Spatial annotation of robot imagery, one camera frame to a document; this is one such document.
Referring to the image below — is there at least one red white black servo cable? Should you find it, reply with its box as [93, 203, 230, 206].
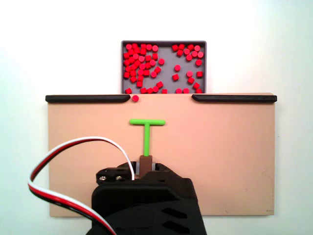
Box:
[27, 137, 136, 235]

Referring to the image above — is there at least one beige flat board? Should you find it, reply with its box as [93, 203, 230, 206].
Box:
[45, 92, 278, 217]

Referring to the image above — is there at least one grey rectangular tray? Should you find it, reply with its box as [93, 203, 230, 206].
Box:
[121, 40, 207, 94]

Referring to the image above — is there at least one black guide rail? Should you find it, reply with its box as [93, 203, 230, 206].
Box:
[191, 94, 278, 104]
[45, 94, 131, 104]

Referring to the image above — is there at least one green T pusher brown handle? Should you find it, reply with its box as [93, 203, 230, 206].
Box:
[129, 118, 166, 180]

